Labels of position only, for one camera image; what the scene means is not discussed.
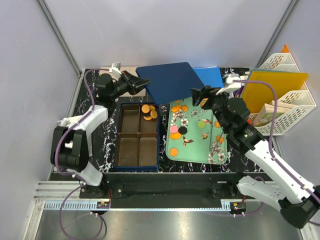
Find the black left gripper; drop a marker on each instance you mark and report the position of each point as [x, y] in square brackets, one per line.
[138, 83]

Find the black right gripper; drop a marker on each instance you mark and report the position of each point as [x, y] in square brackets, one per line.
[206, 92]

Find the black sandwich cookie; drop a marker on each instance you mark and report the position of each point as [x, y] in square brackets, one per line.
[147, 116]
[182, 130]

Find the blue tin lid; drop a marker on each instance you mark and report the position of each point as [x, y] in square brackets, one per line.
[170, 82]

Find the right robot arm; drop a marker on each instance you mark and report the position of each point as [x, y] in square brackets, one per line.
[296, 198]

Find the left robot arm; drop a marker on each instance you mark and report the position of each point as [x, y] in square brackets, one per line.
[70, 152]

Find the orange flower cookie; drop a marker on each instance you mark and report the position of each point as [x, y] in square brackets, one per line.
[217, 124]
[184, 108]
[220, 139]

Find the green sandwich cookie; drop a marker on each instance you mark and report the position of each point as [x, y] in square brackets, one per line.
[201, 124]

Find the blue folder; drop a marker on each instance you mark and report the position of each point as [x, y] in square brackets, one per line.
[210, 76]

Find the orange fish cookie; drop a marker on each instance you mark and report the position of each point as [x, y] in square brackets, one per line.
[176, 108]

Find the green floral serving tray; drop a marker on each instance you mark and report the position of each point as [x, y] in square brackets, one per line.
[198, 145]

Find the pink sandwich cookie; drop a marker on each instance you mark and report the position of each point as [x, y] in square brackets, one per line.
[173, 129]

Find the yellow fish cookie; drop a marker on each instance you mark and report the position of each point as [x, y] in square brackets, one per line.
[175, 136]

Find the yellow folder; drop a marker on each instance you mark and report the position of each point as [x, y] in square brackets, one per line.
[256, 95]

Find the blue cookie tin box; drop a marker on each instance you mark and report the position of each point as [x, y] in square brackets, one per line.
[136, 165]

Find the plain orange round cookie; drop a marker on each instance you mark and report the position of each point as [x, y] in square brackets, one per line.
[173, 152]

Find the green covered book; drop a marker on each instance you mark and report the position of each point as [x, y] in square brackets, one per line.
[266, 113]

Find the white manual booklet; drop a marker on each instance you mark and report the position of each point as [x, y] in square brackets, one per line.
[68, 121]

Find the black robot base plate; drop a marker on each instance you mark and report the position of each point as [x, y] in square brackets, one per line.
[168, 191]

